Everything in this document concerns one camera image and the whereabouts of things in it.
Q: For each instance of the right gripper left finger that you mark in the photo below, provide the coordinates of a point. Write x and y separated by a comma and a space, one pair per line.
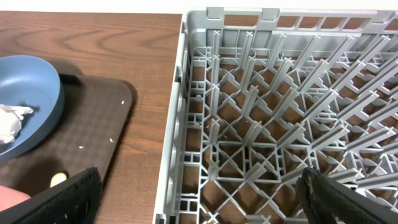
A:
75, 200

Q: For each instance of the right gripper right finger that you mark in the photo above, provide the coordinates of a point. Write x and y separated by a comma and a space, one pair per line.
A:
325, 200

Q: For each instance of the dark brown serving tray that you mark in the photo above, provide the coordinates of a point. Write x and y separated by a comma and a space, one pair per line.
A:
95, 113

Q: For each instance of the pale yellow plastic spoon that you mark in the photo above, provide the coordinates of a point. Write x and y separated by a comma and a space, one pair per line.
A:
58, 178

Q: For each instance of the dark blue plate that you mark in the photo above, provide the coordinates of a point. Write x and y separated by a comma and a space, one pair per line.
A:
32, 82

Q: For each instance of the grey plastic dishwasher rack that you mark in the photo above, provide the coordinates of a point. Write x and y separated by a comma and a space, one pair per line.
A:
259, 95

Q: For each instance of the paper wrapper waste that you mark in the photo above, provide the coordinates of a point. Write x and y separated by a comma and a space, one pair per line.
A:
11, 121

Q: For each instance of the pink plastic cup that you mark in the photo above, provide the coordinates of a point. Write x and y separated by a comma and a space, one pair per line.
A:
10, 197

